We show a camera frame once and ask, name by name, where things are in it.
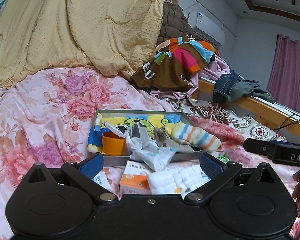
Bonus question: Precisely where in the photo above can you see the pastel striped sock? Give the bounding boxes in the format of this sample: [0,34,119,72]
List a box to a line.
[170,122,221,152]

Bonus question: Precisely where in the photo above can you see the orange plastic cup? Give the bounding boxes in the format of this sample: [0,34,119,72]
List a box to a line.
[102,132,125,156]

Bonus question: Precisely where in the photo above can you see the white plastic tissue packet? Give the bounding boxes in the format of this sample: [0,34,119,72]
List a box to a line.
[130,140,177,172]

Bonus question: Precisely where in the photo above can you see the grey burlap drawstring pouch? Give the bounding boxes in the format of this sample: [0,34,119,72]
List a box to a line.
[153,127,194,153]

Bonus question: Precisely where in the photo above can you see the person's right hand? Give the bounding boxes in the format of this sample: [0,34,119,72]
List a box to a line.
[292,173,300,218]

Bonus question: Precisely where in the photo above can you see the white folded gauze cloth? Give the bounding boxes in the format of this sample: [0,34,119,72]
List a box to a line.
[147,165,211,198]

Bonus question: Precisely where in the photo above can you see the orange white medicine box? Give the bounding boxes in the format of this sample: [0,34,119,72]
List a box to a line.
[119,161,153,197]

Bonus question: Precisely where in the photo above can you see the grey metal tray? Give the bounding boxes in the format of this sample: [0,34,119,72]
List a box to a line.
[87,110,202,171]

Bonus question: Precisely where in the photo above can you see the pink floral quilt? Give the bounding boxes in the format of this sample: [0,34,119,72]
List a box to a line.
[0,67,300,240]

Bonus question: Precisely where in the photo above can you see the purple pink curtain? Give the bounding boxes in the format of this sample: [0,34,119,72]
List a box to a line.
[267,35,300,113]

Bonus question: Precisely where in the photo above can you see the yellow blue cartoon towel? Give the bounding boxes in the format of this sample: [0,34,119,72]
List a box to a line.
[86,113,183,155]

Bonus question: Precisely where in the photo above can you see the blue denim jeans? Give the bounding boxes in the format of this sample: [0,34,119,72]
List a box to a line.
[212,74,275,104]

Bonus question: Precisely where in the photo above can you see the pale pink cloth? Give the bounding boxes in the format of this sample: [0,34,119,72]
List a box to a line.
[149,55,231,100]

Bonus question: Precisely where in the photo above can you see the brown multicolour striped garment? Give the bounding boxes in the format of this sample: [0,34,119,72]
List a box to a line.
[130,35,219,92]

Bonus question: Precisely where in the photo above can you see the beige yellow comforter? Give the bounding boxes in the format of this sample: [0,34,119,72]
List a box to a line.
[0,0,165,88]

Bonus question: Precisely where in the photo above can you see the brown quilted jacket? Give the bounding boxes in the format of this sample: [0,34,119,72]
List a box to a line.
[156,2,196,46]

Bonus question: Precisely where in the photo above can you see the wooden bed frame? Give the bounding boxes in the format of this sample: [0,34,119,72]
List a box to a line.
[191,76,300,145]

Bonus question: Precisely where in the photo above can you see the black cable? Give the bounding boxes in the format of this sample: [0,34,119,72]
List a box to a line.
[273,113,300,132]

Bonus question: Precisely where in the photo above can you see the white wall air conditioner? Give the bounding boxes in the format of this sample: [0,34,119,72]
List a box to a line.
[187,11,225,48]

